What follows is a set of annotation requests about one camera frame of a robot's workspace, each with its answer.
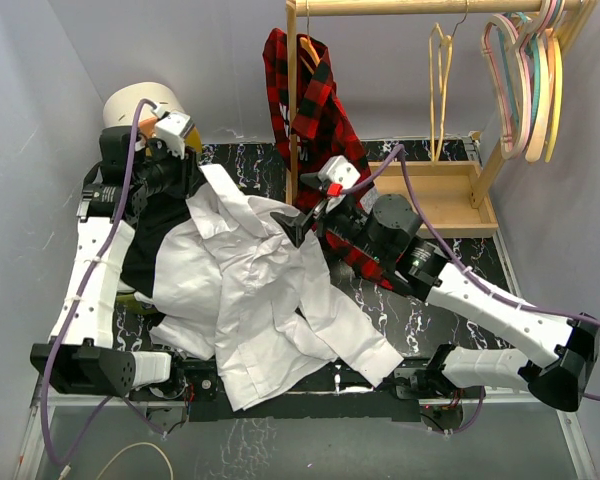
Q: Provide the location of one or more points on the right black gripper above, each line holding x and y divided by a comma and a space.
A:
298, 226

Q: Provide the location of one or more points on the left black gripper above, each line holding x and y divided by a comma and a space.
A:
189, 176

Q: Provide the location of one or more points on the white button-up shirt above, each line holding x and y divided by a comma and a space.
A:
232, 287

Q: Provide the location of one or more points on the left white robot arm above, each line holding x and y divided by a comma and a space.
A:
79, 357

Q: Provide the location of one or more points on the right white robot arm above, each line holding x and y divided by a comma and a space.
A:
551, 356

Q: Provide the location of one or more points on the red black plaid shirt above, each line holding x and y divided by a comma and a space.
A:
323, 130

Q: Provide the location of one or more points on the orange wooden hanger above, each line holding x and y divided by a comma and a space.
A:
309, 52

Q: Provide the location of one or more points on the thin natural wooden hanger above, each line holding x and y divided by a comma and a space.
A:
440, 57

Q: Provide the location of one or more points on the teal wooden hanger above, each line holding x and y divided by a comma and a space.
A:
512, 135

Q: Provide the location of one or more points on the yellow wooden hanger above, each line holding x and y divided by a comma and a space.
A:
560, 41

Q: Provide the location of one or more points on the natural wide wooden hanger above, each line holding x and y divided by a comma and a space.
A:
531, 46

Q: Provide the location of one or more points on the black garment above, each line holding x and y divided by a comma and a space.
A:
152, 219

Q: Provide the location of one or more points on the cream cylinder with coloured lid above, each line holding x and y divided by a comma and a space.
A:
119, 110

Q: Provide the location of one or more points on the olive green laundry basket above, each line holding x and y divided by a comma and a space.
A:
125, 295

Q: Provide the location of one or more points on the wooden clothes rack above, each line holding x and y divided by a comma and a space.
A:
454, 194

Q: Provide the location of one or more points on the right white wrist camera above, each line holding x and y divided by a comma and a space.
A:
336, 175

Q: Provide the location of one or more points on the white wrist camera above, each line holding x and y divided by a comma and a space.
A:
336, 175
173, 127

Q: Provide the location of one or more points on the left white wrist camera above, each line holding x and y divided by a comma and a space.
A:
173, 127

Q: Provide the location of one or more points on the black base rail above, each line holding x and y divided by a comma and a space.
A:
333, 392

